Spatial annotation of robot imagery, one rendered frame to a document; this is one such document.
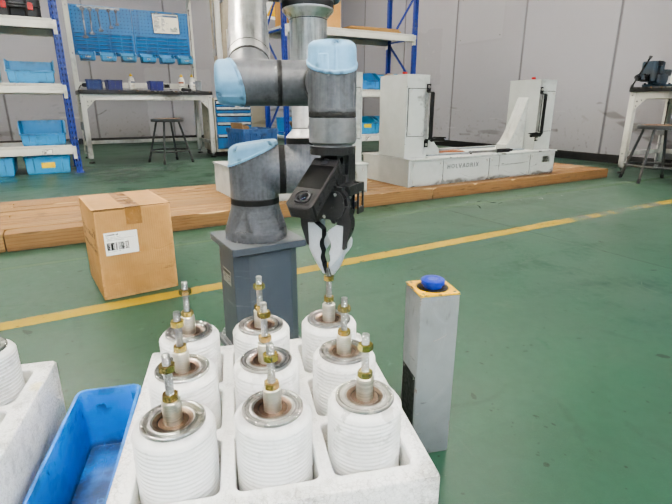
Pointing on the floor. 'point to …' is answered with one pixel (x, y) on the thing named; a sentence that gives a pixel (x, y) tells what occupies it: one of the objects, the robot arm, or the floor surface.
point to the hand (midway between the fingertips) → (326, 267)
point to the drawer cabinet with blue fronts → (223, 114)
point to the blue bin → (86, 448)
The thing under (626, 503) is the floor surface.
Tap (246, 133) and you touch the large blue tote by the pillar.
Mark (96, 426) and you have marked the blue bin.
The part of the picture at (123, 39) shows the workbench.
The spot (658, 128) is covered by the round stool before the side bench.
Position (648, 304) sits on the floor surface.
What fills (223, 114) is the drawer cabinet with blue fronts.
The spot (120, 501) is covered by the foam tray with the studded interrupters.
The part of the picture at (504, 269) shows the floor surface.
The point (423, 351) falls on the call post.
